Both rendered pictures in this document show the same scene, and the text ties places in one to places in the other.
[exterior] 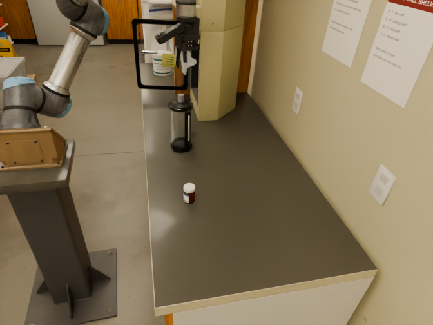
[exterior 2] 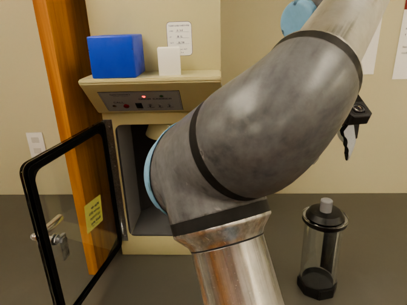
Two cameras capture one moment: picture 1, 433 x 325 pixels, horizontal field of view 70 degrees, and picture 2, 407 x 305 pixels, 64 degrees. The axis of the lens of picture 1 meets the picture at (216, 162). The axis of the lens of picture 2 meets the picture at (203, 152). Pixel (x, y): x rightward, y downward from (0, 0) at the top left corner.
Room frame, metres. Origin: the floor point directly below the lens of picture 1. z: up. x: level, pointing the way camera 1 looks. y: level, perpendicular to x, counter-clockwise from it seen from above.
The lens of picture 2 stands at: (1.31, 0.93, 1.62)
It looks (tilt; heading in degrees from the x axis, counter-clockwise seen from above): 22 degrees down; 288
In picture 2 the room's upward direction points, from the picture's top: 2 degrees counter-clockwise
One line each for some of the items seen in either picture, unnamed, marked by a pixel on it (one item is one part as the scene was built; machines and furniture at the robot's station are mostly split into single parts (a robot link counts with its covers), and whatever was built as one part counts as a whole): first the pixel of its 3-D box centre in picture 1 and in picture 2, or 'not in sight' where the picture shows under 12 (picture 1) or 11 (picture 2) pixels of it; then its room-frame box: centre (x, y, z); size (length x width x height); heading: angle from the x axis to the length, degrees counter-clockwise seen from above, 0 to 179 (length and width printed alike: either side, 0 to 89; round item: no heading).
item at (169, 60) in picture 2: not in sight; (169, 60); (1.63, 0.20, 1.54); 0.05 x 0.05 x 0.06; 23
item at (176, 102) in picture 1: (180, 101); (325, 211); (1.25, 0.17, 1.18); 0.09 x 0.09 x 0.07
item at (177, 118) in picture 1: (181, 125); (320, 250); (1.25, 0.17, 1.06); 0.11 x 0.11 x 0.21
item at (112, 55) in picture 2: not in sight; (117, 55); (1.74, 0.23, 1.56); 0.10 x 0.10 x 0.09; 15
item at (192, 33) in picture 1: (187, 33); not in sight; (1.26, 0.15, 1.46); 0.09 x 0.08 x 0.12; 118
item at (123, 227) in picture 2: (189, 58); (115, 186); (1.82, 0.20, 1.19); 0.03 x 0.02 x 0.39; 15
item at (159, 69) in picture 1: (161, 57); (83, 215); (1.81, 0.36, 1.19); 0.30 x 0.01 x 0.40; 95
